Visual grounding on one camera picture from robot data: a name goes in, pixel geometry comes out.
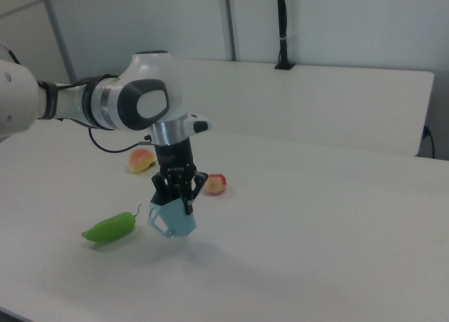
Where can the slanted grey partition post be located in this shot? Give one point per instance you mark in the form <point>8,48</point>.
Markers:
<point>58,31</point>

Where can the teal hexagonal mug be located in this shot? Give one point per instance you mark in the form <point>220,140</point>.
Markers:
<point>179,220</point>

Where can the upright grey partition post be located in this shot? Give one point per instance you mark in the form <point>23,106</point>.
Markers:
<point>232,27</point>

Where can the white side table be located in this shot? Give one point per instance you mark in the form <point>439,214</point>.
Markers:
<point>315,104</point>

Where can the green toy pepper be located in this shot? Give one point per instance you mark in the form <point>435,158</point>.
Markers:
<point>108,227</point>

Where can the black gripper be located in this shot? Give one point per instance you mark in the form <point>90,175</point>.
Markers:
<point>173,157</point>

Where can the black camera stand pole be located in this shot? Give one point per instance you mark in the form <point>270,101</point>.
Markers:
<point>282,20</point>

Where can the orange yellow toy peach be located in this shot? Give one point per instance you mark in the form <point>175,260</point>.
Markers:
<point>138,161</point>

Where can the red toy strawberry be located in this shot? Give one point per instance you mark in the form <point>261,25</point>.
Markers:
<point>215,186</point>

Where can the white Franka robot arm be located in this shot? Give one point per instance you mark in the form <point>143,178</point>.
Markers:
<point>115,97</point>

